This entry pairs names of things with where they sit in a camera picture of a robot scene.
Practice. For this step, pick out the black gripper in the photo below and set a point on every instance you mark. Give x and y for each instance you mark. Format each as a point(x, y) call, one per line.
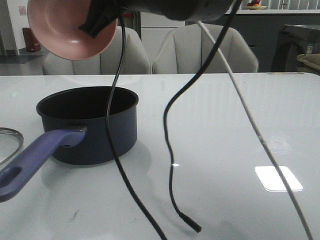
point(102, 13)

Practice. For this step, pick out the pink bowl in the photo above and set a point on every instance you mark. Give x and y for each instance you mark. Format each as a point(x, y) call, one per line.
point(55, 24)

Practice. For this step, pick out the glass lid with blue knob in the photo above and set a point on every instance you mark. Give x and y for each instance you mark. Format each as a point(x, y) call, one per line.
point(11, 142)

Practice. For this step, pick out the white drawer cabinet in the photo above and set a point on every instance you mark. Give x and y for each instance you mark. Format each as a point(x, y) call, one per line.
point(154, 29)

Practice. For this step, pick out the grey chair left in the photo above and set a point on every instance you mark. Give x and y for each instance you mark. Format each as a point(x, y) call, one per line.
point(135, 59)

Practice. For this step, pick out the grey chair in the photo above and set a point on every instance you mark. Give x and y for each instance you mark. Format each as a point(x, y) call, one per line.
point(185, 49)
point(135, 59)

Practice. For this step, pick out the red bin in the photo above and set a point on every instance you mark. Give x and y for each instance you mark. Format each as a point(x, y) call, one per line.
point(31, 43)

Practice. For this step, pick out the grey chair right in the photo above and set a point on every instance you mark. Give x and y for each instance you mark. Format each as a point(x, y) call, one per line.
point(185, 49)

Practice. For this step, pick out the dark blue saucepan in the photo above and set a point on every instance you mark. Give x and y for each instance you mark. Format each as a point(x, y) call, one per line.
point(82, 126)

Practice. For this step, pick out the fruit plate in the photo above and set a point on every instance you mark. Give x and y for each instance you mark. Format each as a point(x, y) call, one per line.
point(255, 5)

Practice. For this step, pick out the dark grey sideboard counter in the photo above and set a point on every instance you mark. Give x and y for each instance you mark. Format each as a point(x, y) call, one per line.
point(260, 29)

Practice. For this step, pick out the beige cushion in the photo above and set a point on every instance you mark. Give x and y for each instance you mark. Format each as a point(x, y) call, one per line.
point(309, 63)

